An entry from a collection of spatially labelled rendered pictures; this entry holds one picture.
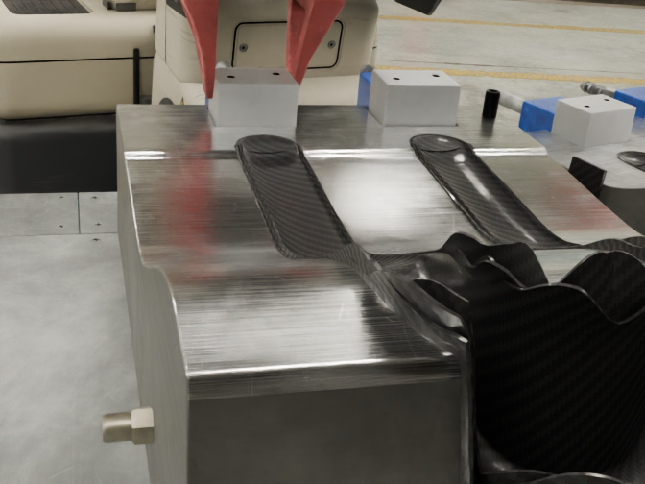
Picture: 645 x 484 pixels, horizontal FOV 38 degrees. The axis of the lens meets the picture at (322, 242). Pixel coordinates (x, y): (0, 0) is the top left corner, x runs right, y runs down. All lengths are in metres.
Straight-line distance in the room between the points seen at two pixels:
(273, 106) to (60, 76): 0.64
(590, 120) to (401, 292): 0.46
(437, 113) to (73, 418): 0.30
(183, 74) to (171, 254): 0.55
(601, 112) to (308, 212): 0.31
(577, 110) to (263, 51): 0.37
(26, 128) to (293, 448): 0.97
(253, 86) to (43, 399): 0.22
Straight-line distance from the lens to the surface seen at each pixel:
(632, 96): 0.85
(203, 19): 0.56
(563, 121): 0.74
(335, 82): 1.01
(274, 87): 0.58
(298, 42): 0.59
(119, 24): 1.20
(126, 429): 0.39
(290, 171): 0.53
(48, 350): 0.52
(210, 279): 0.30
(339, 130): 0.59
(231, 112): 0.58
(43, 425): 0.46
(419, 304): 0.27
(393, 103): 0.60
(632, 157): 0.74
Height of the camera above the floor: 1.08
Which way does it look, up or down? 25 degrees down
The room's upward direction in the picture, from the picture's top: 5 degrees clockwise
